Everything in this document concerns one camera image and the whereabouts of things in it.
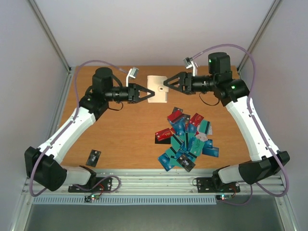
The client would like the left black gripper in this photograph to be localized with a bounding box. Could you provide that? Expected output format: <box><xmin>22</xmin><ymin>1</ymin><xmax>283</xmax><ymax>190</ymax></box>
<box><xmin>105</xmin><ymin>83</ymin><xmax>154</xmax><ymax>103</ymax></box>

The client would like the beige card holder wallet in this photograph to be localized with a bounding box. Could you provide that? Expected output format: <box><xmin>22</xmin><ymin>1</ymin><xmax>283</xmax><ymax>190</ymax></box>
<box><xmin>147</xmin><ymin>75</ymin><xmax>169</xmax><ymax>103</ymax></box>

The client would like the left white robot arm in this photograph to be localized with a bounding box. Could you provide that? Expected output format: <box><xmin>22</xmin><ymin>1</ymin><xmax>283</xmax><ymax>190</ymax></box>
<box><xmin>25</xmin><ymin>67</ymin><xmax>155</xmax><ymax>197</ymax></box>

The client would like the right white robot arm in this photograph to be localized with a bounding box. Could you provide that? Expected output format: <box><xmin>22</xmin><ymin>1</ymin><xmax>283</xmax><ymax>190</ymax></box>
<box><xmin>164</xmin><ymin>52</ymin><xmax>290</xmax><ymax>191</ymax></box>

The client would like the red card top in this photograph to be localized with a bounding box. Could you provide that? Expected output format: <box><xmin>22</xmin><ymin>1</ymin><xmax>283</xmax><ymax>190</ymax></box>
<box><xmin>167</xmin><ymin>110</ymin><xmax>183</xmax><ymax>123</ymax></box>

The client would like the red VIP card upper right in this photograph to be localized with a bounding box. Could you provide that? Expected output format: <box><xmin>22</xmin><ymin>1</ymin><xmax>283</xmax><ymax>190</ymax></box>
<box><xmin>189</xmin><ymin>113</ymin><xmax>204</xmax><ymax>127</ymax></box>

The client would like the red vip card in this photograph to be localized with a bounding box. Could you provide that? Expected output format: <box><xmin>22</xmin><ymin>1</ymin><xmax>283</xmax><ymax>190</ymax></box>
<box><xmin>189</xmin><ymin>113</ymin><xmax>204</xmax><ymax>127</ymax></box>
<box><xmin>155</xmin><ymin>128</ymin><xmax>173</xmax><ymax>142</ymax></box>

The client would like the blue card centre top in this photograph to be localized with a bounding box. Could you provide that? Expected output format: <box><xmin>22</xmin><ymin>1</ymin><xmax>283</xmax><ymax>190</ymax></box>
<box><xmin>173</xmin><ymin>120</ymin><xmax>186</xmax><ymax>136</ymax></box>

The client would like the blue card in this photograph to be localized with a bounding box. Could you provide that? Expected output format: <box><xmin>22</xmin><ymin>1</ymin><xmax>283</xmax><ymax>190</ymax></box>
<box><xmin>173</xmin><ymin>120</ymin><xmax>186</xmax><ymax>136</ymax></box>
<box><xmin>158</xmin><ymin>153</ymin><xmax>175</xmax><ymax>172</ymax></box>
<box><xmin>202</xmin><ymin>147</ymin><xmax>219</xmax><ymax>158</ymax></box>

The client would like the red VIP card left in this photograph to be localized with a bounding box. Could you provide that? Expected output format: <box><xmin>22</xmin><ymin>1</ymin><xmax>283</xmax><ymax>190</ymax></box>
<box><xmin>155</xmin><ymin>128</ymin><xmax>173</xmax><ymax>142</ymax></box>

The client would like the teal card upper right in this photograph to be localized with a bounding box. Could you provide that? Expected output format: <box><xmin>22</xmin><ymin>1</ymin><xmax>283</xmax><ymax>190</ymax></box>
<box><xmin>198</xmin><ymin>119</ymin><xmax>211</xmax><ymax>134</ymax></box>

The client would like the white red card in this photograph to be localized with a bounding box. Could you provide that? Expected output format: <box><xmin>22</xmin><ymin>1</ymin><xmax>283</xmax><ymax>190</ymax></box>
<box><xmin>195</xmin><ymin>133</ymin><xmax>208</xmax><ymax>142</ymax></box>

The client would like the teal VIP card centre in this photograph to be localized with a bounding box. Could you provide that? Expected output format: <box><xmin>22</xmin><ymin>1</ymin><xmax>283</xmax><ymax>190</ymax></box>
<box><xmin>188</xmin><ymin>137</ymin><xmax>205</xmax><ymax>156</ymax></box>

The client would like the blue card bottom left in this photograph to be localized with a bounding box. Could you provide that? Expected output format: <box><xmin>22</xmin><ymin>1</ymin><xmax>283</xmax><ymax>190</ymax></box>
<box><xmin>158</xmin><ymin>153</ymin><xmax>175</xmax><ymax>172</ymax></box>

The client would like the blue card right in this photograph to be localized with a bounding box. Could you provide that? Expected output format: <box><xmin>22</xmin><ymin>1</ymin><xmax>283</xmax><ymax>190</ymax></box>
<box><xmin>202</xmin><ymin>147</ymin><xmax>219</xmax><ymax>158</ymax></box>

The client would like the lone black VIP card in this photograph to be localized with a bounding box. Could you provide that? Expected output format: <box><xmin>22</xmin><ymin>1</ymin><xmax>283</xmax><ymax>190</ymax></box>
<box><xmin>86</xmin><ymin>150</ymin><xmax>101</xmax><ymax>167</ymax></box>

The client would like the left small circuit board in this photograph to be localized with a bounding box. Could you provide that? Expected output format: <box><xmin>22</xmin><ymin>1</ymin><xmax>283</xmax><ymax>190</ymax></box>
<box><xmin>84</xmin><ymin>194</ymin><xmax>100</xmax><ymax>203</ymax></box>

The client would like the small circuit board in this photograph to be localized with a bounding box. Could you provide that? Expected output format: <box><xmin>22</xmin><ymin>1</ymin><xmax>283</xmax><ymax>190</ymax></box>
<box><xmin>84</xmin><ymin>194</ymin><xmax>100</xmax><ymax>203</ymax></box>
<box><xmin>216</xmin><ymin>194</ymin><xmax>233</xmax><ymax>201</ymax></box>

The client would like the right small circuit board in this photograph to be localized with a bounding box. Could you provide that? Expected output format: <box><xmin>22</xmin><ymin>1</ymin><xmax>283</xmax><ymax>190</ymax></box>
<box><xmin>216</xmin><ymin>194</ymin><xmax>233</xmax><ymax>201</ymax></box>

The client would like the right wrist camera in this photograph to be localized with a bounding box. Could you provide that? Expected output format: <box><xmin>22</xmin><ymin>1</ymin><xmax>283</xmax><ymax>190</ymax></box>
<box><xmin>183</xmin><ymin>57</ymin><xmax>198</xmax><ymax>76</ymax></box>

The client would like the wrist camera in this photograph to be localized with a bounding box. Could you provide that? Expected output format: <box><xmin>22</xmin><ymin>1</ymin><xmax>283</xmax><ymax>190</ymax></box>
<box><xmin>126</xmin><ymin>67</ymin><xmax>139</xmax><ymax>87</ymax></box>
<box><xmin>183</xmin><ymin>57</ymin><xmax>198</xmax><ymax>76</ymax></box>

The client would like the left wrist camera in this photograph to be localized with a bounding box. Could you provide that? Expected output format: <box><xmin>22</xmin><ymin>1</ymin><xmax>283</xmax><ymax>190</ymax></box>
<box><xmin>126</xmin><ymin>67</ymin><xmax>139</xmax><ymax>87</ymax></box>

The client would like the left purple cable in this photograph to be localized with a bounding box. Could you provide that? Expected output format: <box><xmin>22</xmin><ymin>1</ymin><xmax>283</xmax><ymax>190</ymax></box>
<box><xmin>29</xmin><ymin>60</ymin><xmax>132</xmax><ymax>197</ymax></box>

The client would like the right aluminium frame post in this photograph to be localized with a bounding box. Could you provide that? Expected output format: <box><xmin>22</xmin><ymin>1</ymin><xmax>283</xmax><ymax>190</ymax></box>
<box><xmin>237</xmin><ymin>0</ymin><xmax>282</xmax><ymax>74</ymax></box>

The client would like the aluminium frame post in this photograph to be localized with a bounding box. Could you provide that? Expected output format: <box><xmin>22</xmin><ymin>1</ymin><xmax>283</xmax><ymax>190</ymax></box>
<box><xmin>237</xmin><ymin>0</ymin><xmax>282</xmax><ymax>74</ymax></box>
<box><xmin>27</xmin><ymin>0</ymin><xmax>71</xmax><ymax>73</ymax></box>

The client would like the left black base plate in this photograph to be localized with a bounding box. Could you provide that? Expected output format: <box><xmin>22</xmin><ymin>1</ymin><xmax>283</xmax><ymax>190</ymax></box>
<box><xmin>68</xmin><ymin>177</ymin><xmax>113</xmax><ymax>193</ymax></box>

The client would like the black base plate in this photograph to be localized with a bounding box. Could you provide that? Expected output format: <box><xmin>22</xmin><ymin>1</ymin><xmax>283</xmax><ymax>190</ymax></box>
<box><xmin>68</xmin><ymin>177</ymin><xmax>113</xmax><ymax>193</ymax></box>
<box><xmin>196</xmin><ymin>176</ymin><xmax>241</xmax><ymax>193</ymax></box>

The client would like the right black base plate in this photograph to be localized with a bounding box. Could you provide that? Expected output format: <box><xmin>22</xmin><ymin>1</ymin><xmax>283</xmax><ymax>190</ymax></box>
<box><xmin>196</xmin><ymin>176</ymin><xmax>241</xmax><ymax>193</ymax></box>

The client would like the grey slotted cable duct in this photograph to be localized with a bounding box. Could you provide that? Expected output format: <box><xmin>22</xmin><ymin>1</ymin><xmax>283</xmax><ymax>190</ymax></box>
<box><xmin>32</xmin><ymin>195</ymin><xmax>217</xmax><ymax>205</ymax></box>

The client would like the left aluminium frame post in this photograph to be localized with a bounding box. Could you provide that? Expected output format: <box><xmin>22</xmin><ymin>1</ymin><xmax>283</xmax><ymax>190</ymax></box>
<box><xmin>27</xmin><ymin>0</ymin><xmax>71</xmax><ymax>73</ymax></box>

